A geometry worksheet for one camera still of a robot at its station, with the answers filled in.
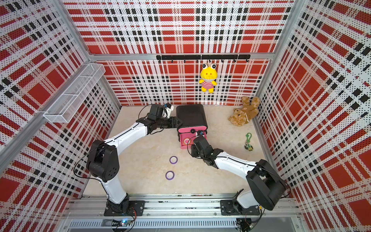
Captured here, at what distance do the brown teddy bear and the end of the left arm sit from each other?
0.42 meters

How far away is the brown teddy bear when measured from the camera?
1036 mm

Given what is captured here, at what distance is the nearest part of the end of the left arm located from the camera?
0.68 meters
